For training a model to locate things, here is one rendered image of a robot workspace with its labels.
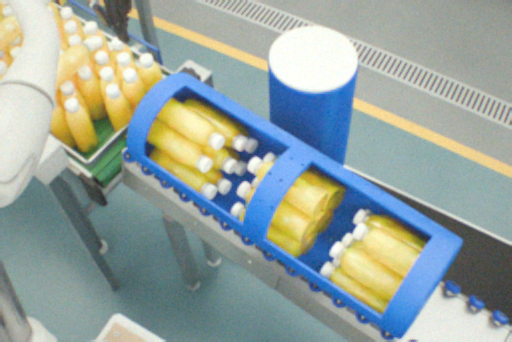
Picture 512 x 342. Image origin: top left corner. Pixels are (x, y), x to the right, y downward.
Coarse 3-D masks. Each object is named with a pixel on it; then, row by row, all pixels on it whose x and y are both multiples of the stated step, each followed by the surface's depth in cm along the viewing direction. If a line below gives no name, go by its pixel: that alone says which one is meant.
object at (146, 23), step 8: (136, 0) 210; (144, 0) 209; (136, 8) 214; (144, 8) 212; (144, 16) 214; (152, 16) 218; (144, 24) 218; (152, 24) 221; (144, 32) 223; (152, 32) 223; (144, 40) 227; (152, 40) 226
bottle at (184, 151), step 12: (156, 120) 170; (156, 132) 168; (168, 132) 167; (156, 144) 168; (168, 144) 166; (180, 144) 165; (192, 144) 165; (180, 156) 165; (192, 156) 164; (204, 156) 166
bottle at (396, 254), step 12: (360, 240) 147; (372, 240) 144; (384, 240) 143; (396, 240) 143; (372, 252) 144; (384, 252) 142; (396, 252) 141; (408, 252) 141; (420, 252) 142; (384, 264) 144; (396, 264) 141; (408, 264) 140
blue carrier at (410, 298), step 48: (144, 96) 163; (192, 96) 182; (144, 144) 164; (288, 144) 155; (192, 192) 161; (384, 192) 151; (336, 240) 169; (432, 240) 139; (336, 288) 145; (432, 288) 134
